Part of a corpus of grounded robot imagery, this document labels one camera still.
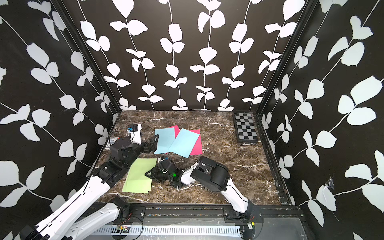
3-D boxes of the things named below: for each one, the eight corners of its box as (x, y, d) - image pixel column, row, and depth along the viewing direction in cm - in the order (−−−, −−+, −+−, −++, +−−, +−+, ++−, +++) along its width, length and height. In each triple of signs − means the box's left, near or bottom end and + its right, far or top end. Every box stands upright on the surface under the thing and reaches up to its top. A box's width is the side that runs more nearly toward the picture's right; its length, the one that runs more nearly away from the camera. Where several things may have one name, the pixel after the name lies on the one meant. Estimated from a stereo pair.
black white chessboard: (238, 143, 105) (239, 140, 102) (232, 115, 122) (233, 112, 119) (259, 143, 105) (260, 140, 102) (250, 115, 122) (251, 112, 120)
